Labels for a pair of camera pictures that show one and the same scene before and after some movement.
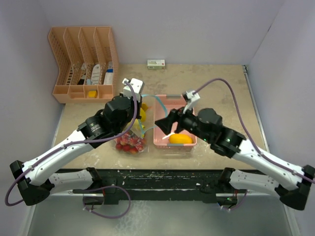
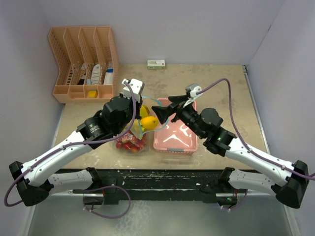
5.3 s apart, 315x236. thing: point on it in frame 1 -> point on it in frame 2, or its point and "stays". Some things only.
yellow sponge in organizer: (92, 94) stays
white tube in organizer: (96, 74) stays
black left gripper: (139, 104) stays
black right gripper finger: (175, 115) -> (178, 99)
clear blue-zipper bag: (153, 111) stays
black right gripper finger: (165, 124) -> (163, 112)
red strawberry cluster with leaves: (129, 142) stays
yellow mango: (180, 138) -> (149, 122)
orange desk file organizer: (88, 64) stays
